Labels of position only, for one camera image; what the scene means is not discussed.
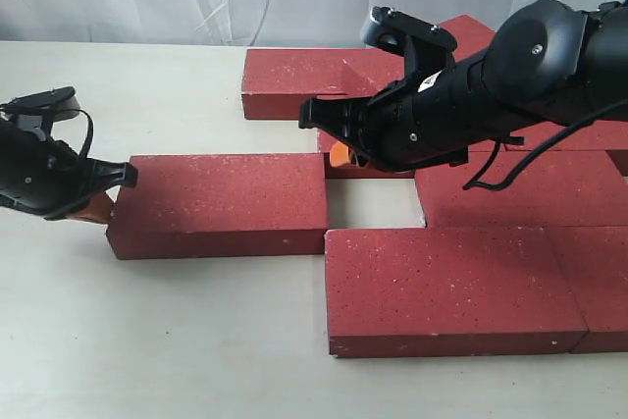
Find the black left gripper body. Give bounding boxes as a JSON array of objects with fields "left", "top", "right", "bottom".
[{"left": 1, "top": 119, "right": 138, "bottom": 221}]

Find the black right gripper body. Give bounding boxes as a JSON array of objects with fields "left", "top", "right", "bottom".
[{"left": 298, "top": 53, "right": 540, "bottom": 173}]

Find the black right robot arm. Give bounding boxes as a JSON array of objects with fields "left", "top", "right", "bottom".
[{"left": 298, "top": 0, "right": 627, "bottom": 173}]

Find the front large red brick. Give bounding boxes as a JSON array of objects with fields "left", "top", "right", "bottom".
[{"left": 325, "top": 228, "right": 588, "bottom": 358}]

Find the middle row red brick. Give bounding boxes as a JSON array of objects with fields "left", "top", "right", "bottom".
[{"left": 415, "top": 151, "right": 627, "bottom": 228}]

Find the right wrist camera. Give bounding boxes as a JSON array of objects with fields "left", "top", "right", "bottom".
[{"left": 360, "top": 6, "right": 457, "bottom": 79}]

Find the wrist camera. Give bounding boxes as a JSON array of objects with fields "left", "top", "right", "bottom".
[
  {"left": 1, "top": 86, "right": 81, "bottom": 122},
  {"left": 360, "top": 6, "right": 457, "bottom": 79}
]

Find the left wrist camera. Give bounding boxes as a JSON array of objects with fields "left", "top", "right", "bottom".
[{"left": 1, "top": 86, "right": 81, "bottom": 122}]

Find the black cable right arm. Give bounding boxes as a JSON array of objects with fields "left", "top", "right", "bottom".
[{"left": 463, "top": 0, "right": 628, "bottom": 192}]

